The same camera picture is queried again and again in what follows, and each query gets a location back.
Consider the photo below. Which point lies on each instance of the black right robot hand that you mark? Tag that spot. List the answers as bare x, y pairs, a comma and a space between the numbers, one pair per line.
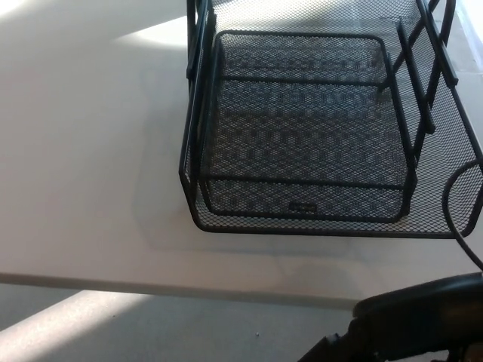
422, 324

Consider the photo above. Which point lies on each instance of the black mesh sliding tray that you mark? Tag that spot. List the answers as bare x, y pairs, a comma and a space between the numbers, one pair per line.
434, 181

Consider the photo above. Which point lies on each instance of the black mesh tray with label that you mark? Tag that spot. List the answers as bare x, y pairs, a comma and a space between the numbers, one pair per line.
302, 194

